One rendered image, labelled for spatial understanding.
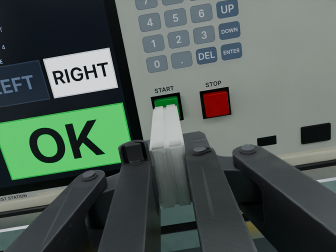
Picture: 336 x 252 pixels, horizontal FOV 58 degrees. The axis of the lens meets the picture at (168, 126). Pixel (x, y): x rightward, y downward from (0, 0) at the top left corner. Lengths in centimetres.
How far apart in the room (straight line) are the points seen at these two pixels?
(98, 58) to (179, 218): 14
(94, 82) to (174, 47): 7
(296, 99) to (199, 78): 8
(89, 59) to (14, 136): 9
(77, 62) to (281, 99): 16
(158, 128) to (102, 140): 11
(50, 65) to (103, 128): 6
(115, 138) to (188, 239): 10
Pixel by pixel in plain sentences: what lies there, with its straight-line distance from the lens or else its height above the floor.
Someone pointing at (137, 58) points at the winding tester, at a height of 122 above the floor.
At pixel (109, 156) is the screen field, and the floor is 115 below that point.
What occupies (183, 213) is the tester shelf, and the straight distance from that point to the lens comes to 24.
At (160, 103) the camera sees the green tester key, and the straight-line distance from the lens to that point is 23.
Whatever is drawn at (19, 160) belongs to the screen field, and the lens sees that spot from 28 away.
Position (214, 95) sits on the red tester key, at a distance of 23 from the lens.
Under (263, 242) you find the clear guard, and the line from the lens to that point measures 28.
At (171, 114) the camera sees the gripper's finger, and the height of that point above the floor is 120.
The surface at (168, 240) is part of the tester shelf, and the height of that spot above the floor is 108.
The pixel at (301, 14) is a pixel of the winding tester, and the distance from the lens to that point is 25.
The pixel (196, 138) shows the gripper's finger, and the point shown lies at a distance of 15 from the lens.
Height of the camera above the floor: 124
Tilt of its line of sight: 18 degrees down
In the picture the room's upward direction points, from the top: 10 degrees counter-clockwise
